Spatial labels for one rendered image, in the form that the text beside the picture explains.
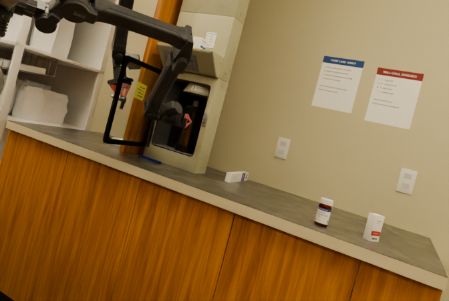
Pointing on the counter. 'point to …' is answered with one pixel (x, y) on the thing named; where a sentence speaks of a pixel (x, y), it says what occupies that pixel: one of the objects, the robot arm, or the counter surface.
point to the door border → (115, 102)
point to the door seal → (117, 101)
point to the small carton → (199, 43)
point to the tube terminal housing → (189, 162)
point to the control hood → (204, 57)
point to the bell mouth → (198, 89)
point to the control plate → (188, 63)
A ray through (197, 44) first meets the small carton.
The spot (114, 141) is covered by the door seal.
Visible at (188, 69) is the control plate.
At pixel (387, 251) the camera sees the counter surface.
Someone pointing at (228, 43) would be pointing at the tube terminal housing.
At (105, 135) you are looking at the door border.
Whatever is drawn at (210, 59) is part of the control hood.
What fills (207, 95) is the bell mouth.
